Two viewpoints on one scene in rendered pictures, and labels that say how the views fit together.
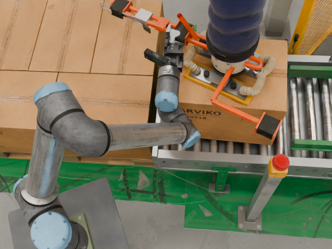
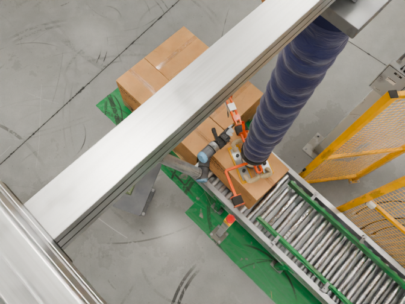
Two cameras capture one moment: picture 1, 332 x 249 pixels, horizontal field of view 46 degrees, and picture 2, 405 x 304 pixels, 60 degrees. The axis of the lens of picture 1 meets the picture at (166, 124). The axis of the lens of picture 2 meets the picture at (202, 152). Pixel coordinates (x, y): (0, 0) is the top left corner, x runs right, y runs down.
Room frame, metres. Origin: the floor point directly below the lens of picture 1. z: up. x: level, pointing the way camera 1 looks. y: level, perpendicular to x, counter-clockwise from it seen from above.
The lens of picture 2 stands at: (-0.03, -0.37, 3.76)
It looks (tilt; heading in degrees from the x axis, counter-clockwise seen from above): 70 degrees down; 25
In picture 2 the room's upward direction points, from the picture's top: 7 degrees clockwise
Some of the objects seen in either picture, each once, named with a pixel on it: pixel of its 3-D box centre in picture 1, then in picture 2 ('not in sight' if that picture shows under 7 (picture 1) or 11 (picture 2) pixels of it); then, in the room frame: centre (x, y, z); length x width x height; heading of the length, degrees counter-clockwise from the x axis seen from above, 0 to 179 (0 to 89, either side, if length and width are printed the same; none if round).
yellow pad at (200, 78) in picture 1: (219, 81); (240, 163); (0.96, -0.28, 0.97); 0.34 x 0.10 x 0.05; 51
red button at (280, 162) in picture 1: (280, 163); (230, 219); (0.50, -0.44, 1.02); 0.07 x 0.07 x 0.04
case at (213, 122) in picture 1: (221, 90); (244, 166); (1.03, -0.32, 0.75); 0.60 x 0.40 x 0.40; 74
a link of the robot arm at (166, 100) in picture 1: (167, 93); (205, 154); (0.80, -0.03, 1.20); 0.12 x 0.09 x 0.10; 167
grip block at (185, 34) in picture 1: (182, 32); (241, 129); (1.19, -0.14, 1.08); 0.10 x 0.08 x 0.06; 141
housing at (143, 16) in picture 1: (144, 18); (231, 107); (1.32, 0.02, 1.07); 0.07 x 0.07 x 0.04; 51
